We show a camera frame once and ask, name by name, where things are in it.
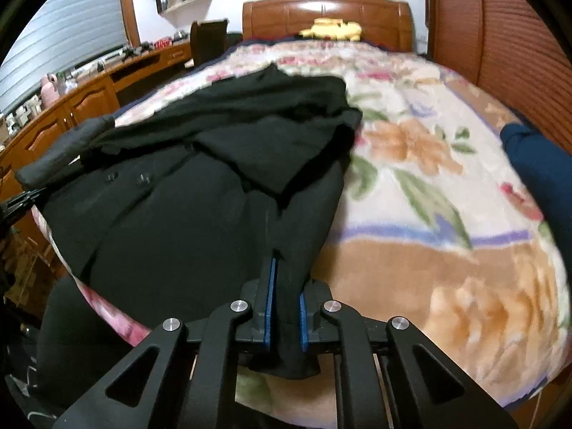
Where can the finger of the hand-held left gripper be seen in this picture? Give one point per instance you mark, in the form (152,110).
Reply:
(22,203)

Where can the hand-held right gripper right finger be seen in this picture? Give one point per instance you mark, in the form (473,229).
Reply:
(304,326)

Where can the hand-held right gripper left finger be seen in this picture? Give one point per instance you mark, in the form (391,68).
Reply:
(269,313)

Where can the black buttoned coat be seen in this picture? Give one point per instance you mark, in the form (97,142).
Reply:
(178,232)

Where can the left dark sleeve arm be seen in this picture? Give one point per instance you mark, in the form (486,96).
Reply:
(67,152)

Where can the pink plush toy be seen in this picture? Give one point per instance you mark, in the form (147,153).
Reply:
(50,91)

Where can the wooden desk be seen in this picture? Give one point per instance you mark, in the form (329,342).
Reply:
(89,98)

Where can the grey window blind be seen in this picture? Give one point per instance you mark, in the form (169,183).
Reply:
(67,31)

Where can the floral blanket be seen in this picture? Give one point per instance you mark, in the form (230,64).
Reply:
(424,187)

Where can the red basket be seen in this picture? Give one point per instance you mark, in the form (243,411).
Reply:
(163,43)

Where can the silver pot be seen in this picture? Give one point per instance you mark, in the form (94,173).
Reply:
(178,35)

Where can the dark chair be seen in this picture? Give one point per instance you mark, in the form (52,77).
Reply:
(208,42)

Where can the dark cloth bundle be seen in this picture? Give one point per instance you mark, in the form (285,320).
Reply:
(536,165)

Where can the yellow plush toy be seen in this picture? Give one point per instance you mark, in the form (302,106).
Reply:
(330,30)

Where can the wooden bed headboard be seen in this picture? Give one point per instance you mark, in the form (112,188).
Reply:
(277,18)

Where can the wooden slatted wardrobe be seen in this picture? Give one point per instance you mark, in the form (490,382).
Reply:
(514,31)

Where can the wooden window frame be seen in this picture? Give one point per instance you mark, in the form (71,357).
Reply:
(129,9)

